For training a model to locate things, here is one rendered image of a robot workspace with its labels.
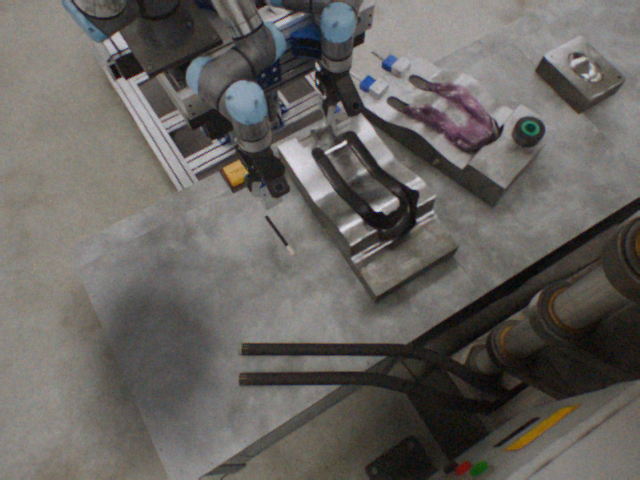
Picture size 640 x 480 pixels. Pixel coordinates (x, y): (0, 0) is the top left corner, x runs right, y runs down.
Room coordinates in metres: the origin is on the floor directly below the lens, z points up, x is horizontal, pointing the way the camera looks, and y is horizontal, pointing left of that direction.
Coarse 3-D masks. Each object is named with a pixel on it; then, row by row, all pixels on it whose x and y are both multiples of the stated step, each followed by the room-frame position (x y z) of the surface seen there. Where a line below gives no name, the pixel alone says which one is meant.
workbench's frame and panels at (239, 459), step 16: (624, 208) 0.82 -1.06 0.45; (608, 224) 0.87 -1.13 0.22; (576, 240) 0.74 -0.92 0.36; (544, 256) 0.51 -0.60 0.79; (560, 256) 0.76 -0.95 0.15; (528, 272) 0.62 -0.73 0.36; (496, 288) 0.52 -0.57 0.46; (512, 288) 0.63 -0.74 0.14; (480, 304) 0.53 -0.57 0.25; (448, 320) 0.43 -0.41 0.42; (464, 320) 0.51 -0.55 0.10; (432, 336) 0.42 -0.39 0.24; (368, 368) 0.21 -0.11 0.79; (384, 368) 0.30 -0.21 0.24; (320, 400) 0.17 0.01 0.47; (336, 400) 0.21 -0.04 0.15; (304, 416) 0.14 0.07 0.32; (272, 432) 0.08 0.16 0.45; (288, 432) 0.10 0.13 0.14; (256, 448) 0.05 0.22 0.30; (224, 464) 0.00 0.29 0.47; (240, 464) 0.00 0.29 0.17
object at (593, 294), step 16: (592, 272) 0.24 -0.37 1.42; (576, 288) 0.23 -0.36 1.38; (592, 288) 0.22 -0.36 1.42; (608, 288) 0.21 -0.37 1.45; (560, 304) 0.22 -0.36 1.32; (576, 304) 0.21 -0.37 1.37; (592, 304) 0.20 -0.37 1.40; (608, 304) 0.19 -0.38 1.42; (624, 304) 0.19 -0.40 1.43; (528, 320) 0.23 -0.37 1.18; (560, 320) 0.20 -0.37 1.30; (576, 320) 0.20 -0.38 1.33; (592, 320) 0.19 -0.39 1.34; (512, 336) 0.22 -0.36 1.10; (528, 336) 0.21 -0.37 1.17; (464, 352) 0.25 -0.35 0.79; (480, 352) 0.24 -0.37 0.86; (512, 352) 0.20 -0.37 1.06; (528, 352) 0.19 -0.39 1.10; (480, 368) 0.20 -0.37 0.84; (496, 368) 0.19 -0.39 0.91
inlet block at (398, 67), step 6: (378, 54) 1.16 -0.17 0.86; (390, 54) 1.15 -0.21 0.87; (384, 60) 1.13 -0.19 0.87; (390, 60) 1.13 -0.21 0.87; (396, 60) 1.13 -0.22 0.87; (402, 60) 1.11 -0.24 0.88; (384, 66) 1.11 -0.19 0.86; (390, 66) 1.10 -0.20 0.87; (396, 66) 1.09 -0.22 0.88; (402, 66) 1.09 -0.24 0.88; (408, 66) 1.10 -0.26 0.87; (396, 72) 1.08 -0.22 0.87; (402, 72) 1.08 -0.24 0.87
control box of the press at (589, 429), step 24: (624, 384) 0.09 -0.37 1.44; (552, 408) 0.08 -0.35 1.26; (576, 408) 0.07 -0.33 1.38; (600, 408) 0.06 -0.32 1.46; (624, 408) 0.06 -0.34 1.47; (504, 432) 0.05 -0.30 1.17; (528, 432) 0.04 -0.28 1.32; (552, 432) 0.03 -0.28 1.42; (576, 432) 0.03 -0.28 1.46; (600, 432) 0.03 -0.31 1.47; (624, 432) 0.03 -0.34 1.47; (384, 456) 0.02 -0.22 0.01; (408, 456) 0.02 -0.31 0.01; (480, 456) 0.01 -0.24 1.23; (504, 456) 0.01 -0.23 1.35; (528, 456) 0.01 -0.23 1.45; (552, 456) 0.01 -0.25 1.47; (576, 456) 0.01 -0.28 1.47; (600, 456) 0.01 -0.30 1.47; (624, 456) 0.01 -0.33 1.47
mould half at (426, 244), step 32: (320, 128) 0.86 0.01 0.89; (352, 128) 0.86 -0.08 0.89; (288, 160) 0.76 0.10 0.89; (352, 160) 0.76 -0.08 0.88; (384, 160) 0.76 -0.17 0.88; (320, 192) 0.66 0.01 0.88; (384, 192) 0.64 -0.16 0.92; (352, 224) 0.54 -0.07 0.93; (416, 224) 0.57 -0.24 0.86; (352, 256) 0.48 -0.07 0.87; (384, 256) 0.48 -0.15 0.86; (416, 256) 0.48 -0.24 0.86; (448, 256) 0.50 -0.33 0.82; (384, 288) 0.40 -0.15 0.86
